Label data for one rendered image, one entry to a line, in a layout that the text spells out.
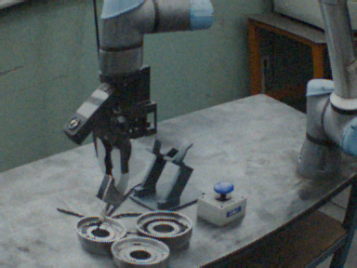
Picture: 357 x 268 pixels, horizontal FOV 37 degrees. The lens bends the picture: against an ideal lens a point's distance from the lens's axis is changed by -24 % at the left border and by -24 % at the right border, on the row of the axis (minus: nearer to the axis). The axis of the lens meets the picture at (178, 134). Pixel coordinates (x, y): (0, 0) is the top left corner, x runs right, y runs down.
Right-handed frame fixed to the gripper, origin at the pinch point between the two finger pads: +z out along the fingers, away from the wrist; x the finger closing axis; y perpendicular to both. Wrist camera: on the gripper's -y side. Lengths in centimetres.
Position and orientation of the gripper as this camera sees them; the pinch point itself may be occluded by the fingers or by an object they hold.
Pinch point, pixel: (112, 185)
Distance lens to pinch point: 112.1
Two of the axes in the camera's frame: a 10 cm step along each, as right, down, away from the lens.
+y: 7.5, -2.6, 6.1
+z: 0.0, 9.2, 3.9
